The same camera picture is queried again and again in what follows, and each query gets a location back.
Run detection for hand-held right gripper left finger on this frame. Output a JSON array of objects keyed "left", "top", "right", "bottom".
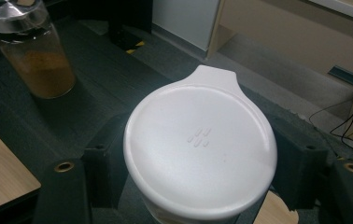
[{"left": 82, "top": 113, "right": 132, "bottom": 209}]

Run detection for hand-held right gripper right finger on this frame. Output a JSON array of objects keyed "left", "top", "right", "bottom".
[{"left": 266, "top": 115, "right": 330, "bottom": 211}]

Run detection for black metal shelf rack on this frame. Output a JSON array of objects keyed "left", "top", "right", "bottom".
[{"left": 0, "top": 15, "right": 353, "bottom": 224}]

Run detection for clear seasoning jar white lid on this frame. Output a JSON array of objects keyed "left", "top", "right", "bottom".
[{"left": 122, "top": 64, "right": 278, "bottom": 224}]

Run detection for brown spice jar metal lid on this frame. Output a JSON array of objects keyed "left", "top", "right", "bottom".
[{"left": 0, "top": 0, "right": 77, "bottom": 100}]

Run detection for black block yellow stripes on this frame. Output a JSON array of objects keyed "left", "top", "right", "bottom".
[{"left": 108, "top": 27, "right": 146, "bottom": 54}]

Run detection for white cabinet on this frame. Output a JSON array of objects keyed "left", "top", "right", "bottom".
[{"left": 151, "top": 0, "right": 220, "bottom": 52}]

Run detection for black cable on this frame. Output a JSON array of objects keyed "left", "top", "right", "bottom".
[{"left": 308, "top": 82, "right": 353, "bottom": 157}]

